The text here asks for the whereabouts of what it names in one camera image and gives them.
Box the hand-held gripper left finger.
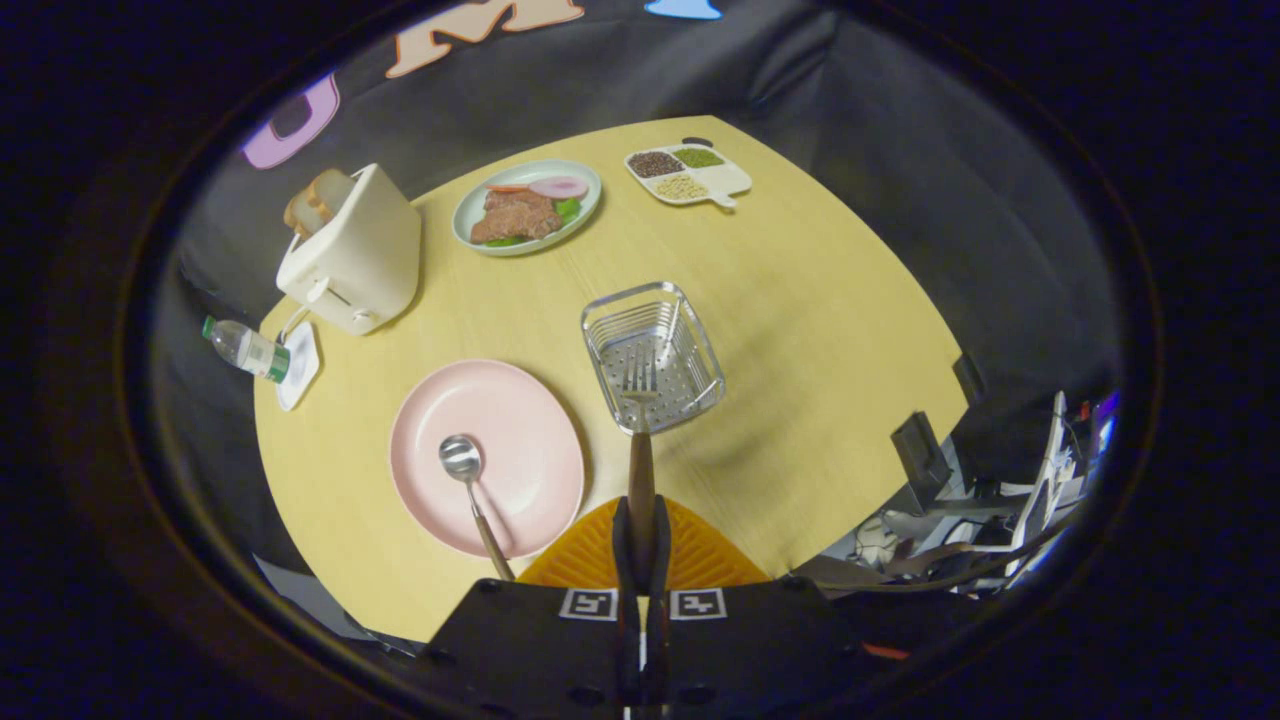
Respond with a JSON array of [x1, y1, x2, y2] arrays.
[[420, 496, 643, 720]]

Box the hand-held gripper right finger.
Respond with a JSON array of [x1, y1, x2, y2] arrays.
[[643, 496, 873, 720]]

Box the wooden handled metal fork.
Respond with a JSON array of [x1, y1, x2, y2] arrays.
[[619, 344, 660, 566]]

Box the wooden handled metal spoon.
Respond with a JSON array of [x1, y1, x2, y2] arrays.
[[438, 434, 517, 582]]

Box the pink round plate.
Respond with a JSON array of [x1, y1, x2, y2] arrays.
[[389, 359, 587, 560]]

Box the large black table clamp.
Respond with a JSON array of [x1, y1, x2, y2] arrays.
[[890, 409, 952, 491]]

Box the cluttered grey desk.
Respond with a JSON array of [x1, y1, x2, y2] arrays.
[[820, 388, 1121, 596]]

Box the small black table clamp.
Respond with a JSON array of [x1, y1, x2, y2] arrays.
[[950, 351, 988, 403]]

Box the white square coaster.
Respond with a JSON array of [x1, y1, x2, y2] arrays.
[[275, 319, 322, 413]]

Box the clear plastic water bottle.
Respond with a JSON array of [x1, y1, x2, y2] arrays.
[[202, 316, 293, 385]]

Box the white toaster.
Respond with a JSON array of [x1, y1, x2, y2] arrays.
[[275, 163, 423, 337]]

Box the brown meat slices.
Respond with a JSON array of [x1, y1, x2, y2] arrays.
[[470, 190, 565, 245]]

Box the pale green plate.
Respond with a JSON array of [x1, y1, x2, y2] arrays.
[[452, 159, 604, 258]]

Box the green lettuce leaf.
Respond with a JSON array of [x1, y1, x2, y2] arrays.
[[485, 196, 584, 249]]

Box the white divided condiment dish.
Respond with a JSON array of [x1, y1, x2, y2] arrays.
[[624, 144, 754, 210]]

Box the black backdrop cloth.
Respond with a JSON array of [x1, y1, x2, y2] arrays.
[[150, 0, 1121, 561]]

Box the metal wire basket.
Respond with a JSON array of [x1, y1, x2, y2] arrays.
[[581, 281, 728, 437]]

